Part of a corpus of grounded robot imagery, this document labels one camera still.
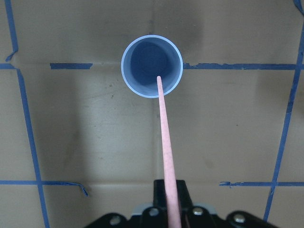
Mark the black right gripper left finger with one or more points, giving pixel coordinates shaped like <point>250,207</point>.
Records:
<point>159,200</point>

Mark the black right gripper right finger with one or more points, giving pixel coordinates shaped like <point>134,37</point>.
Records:
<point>185,202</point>

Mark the pink chopstick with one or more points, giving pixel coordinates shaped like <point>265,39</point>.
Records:
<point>171,193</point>

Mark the light blue cup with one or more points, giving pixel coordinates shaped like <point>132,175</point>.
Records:
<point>148,57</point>

